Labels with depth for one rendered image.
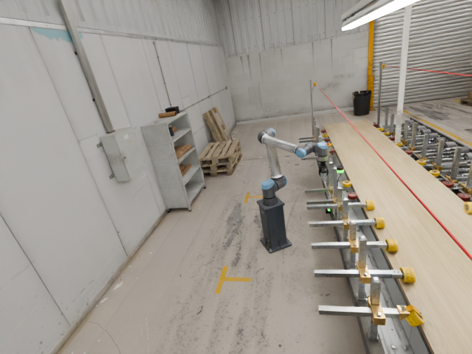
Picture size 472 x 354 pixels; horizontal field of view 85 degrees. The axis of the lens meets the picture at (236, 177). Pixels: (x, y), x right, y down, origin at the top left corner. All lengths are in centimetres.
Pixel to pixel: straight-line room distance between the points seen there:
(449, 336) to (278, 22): 933
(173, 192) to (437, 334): 376
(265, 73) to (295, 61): 107
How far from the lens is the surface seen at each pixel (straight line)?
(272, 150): 296
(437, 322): 168
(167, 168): 431
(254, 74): 1000
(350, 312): 154
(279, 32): 993
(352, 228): 187
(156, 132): 416
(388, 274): 175
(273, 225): 315
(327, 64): 998
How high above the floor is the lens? 216
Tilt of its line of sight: 23 degrees down
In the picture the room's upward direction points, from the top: 11 degrees counter-clockwise
